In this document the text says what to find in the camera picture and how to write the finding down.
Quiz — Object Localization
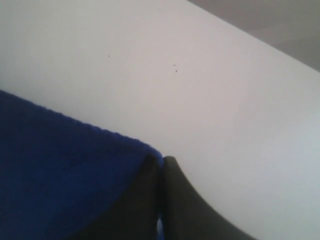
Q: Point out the blue microfiber cloth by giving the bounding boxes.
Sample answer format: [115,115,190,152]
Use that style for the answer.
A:
[0,91,164,240]

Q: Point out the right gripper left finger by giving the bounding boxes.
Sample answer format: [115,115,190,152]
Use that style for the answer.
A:
[68,154,160,240]

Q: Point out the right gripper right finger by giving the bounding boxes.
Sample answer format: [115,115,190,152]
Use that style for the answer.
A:
[161,156,253,240]

